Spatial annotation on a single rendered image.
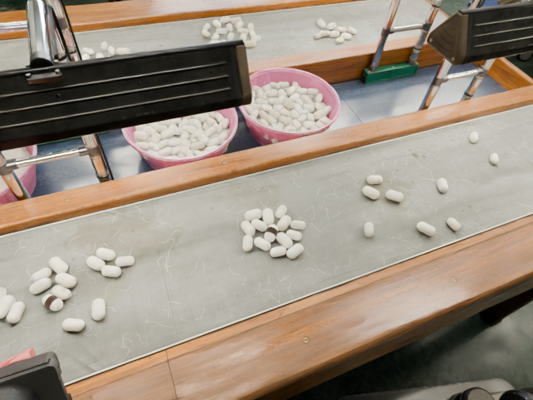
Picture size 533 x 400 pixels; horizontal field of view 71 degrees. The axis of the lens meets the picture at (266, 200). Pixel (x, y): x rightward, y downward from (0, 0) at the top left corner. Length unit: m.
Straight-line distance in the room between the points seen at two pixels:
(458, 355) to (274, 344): 1.10
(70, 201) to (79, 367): 0.31
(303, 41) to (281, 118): 0.39
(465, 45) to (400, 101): 0.57
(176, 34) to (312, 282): 0.88
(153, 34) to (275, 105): 0.47
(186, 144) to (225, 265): 0.32
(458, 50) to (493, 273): 0.41
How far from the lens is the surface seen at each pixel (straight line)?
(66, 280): 0.72
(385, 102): 1.23
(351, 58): 1.23
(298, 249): 0.71
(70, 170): 0.99
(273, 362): 0.62
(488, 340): 1.72
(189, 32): 1.30
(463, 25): 0.71
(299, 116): 1.00
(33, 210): 0.82
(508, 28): 0.78
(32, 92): 0.49
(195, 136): 0.92
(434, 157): 1.01
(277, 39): 1.29
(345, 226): 0.78
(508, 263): 0.86
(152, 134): 0.93
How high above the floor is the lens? 1.36
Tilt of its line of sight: 52 degrees down
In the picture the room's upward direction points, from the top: 8 degrees clockwise
